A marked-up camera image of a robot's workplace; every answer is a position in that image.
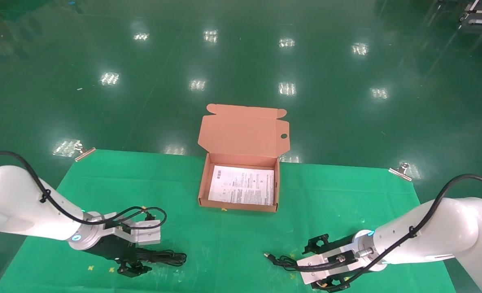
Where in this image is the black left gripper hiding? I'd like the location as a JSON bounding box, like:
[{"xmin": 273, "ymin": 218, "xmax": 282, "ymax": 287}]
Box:
[{"xmin": 84, "ymin": 236, "xmax": 152, "ymax": 278}]

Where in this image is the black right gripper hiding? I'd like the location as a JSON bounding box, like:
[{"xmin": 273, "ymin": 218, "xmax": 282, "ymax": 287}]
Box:
[{"xmin": 303, "ymin": 234, "xmax": 367, "ymax": 293}]

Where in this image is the black data cable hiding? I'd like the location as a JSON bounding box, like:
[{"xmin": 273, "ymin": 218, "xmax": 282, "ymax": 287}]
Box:
[{"xmin": 137, "ymin": 249, "xmax": 187, "ymax": 267}]

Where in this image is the orange cardboard box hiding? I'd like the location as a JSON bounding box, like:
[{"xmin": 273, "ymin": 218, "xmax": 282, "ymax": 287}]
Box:
[{"xmin": 197, "ymin": 103, "xmax": 290, "ymax": 213}]

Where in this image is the green table cloth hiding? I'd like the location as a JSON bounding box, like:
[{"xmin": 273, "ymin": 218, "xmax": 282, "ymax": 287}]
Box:
[{"xmin": 0, "ymin": 149, "xmax": 457, "ymax": 293}]

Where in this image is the white printed instruction sheet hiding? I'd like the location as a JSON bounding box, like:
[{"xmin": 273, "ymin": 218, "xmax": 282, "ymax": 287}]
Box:
[{"xmin": 208, "ymin": 165, "xmax": 275, "ymax": 206}]

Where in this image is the metal cloth clip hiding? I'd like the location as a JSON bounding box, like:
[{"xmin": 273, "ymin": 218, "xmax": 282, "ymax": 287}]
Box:
[
  {"xmin": 388, "ymin": 162, "xmax": 412, "ymax": 182},
  {"xmin": 74, "ymin": 147, "xmax": 96, "ymax": 162}
]

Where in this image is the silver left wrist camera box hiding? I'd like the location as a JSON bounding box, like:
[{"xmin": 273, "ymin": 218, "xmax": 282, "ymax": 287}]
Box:
[{"xmin": 102, "ymin": 212, "xmax": 161, "ymax": 246}]

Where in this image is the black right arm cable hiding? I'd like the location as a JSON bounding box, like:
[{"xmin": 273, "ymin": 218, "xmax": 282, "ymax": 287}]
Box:
[{"xmin": 306, "ymin": 174, "xmax": 482, "ymax": 282}]

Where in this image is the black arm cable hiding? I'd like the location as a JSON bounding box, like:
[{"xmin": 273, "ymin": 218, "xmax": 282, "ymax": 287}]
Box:
[
  {"xmin": 306, "ymin": 174, "xmax": 482, "ymax": 282},
  {"xmin": 0, "ymin": 151, "xmax": 167, "ymax": 231}
]

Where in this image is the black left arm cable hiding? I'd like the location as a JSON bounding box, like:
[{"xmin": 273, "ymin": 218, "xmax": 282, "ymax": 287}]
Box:
[{"xmin": 0, "ymin": 151, "xmax": 167, "ymax": 231}]

